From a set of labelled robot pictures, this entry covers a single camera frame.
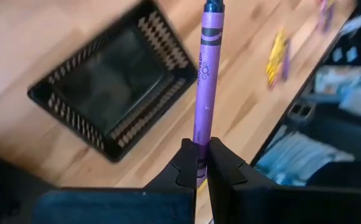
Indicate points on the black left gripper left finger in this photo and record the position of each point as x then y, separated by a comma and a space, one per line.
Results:
137, 205

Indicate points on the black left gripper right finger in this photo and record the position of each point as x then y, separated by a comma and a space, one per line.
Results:
277, 205

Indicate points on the black plastic basket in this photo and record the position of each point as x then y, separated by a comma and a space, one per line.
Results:
105, 77

